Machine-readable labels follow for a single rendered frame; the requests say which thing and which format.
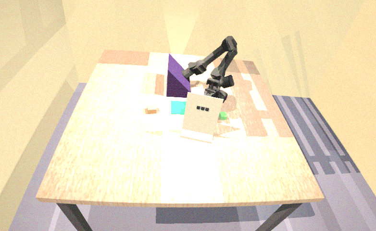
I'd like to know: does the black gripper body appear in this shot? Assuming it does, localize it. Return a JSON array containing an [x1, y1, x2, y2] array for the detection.
[[206, 78, 219, 97]]

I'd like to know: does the small green block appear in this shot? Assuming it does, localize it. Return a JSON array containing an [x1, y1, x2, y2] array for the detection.
[[219, 112, 228, 120]]

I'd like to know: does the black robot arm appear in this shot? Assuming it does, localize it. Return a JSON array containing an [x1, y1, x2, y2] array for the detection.
[[182, 36, 238, 103]]

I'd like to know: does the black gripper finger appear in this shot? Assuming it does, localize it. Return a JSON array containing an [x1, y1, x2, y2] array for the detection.
[[204, 88, 216, 97]]

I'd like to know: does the cream panel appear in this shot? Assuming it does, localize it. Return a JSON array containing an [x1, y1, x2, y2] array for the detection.
[[180, 92, 224, 143]]

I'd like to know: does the green square zone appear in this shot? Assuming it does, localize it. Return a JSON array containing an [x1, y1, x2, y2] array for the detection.
[[171, 101, 186, 115]]

